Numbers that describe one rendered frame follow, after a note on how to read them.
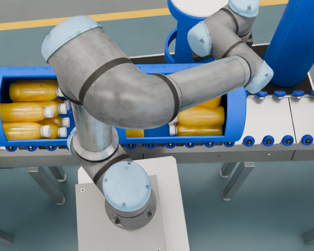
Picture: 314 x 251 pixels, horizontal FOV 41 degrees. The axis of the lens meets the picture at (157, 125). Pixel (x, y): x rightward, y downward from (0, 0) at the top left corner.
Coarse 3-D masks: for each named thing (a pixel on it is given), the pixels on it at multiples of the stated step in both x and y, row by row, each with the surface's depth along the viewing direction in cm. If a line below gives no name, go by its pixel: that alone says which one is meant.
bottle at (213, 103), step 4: (220, 96) 141; (212, 100) 142; (216, 100) 142; (220, 100) 146; (204, 104) 147; (208, 104) 145; (212, 104) 144; (216, 104) 145; (208, 108) 148; (212, 108) 147
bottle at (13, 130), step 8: (8, 128) 143; (16, 128) 143; (24, 128) 143; (32, 128) 144; (40, 128) 145; (8, 136) 144; (16, 136) 144; (24, 136) 144; (32, 136) 144; (40, 136) 146
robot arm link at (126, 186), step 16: (112, 160) 107; (128, 160) 109; (96, 176) 107; (112, 176) 104; (128, 176) 104; (144, 176) 105; (112, 192) 103; (128, 192) 103; (144, 192) 104; (112, 208) 112; (128, 208) 104; (144, 208) 112
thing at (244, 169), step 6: (240, 162) 200; (246, 162) 193; (252, 162) 193; (240, 168) 201; (246, 168) 194; (252, 168) 195; (234, 174) 215; (240, 174) 203; (246, 174) 203; (234, 180) 215; (240, 180) 212; (228, 186) 231; (234, 186) 222; (240, 186) 222; (228, 192) 233; (234, 192) 233; (222, 198) 249; (228, 198) 245
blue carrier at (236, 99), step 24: (0, 72) 142; (24, 72) 142; (48, 72) 142; (144, 72) 142; (168, 72) 142; (0, 96) 154; (240, 96) 139; (0, 120) 138; (72, 120) 164; (240, 120) 140; (0, 144) 146; (24, 144) 147; (48, 144) 148
